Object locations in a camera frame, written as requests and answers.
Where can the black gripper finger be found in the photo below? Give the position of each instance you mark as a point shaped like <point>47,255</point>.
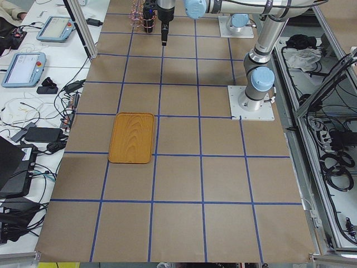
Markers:
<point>164,33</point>

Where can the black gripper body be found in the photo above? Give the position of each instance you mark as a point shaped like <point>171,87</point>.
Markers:
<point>165,15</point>

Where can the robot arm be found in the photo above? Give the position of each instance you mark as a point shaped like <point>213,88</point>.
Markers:
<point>259,77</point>
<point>238,20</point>

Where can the dark wine bottle in basket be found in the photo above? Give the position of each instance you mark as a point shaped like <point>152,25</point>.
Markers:
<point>149,15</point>

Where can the wooden tray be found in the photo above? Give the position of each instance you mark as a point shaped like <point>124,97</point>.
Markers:
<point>131,141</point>

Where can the small black adapter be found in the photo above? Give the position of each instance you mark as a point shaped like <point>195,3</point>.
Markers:
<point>94,22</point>

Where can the upper teach pendant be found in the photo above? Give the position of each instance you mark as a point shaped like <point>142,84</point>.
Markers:
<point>56,29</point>

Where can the teach pendant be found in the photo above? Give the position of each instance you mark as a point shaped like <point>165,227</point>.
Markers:
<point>25,70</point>
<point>56,29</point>

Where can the white crumpled cloth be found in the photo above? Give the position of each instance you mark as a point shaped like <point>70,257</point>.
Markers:
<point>305,59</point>

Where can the lower teach pendant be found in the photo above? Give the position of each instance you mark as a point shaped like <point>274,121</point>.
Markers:
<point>25,70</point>

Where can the black power adapter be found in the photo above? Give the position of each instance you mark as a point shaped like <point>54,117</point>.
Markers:
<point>43,134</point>

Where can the black laptop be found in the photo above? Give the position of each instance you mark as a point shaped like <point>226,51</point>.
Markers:
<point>17,162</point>

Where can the copper wire basket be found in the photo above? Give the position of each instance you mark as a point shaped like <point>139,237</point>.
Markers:
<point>136,15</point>

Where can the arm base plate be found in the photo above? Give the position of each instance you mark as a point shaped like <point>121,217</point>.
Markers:
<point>228,30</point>
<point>243,108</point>

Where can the aluminium frame post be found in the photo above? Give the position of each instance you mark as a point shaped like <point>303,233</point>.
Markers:
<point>77,16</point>

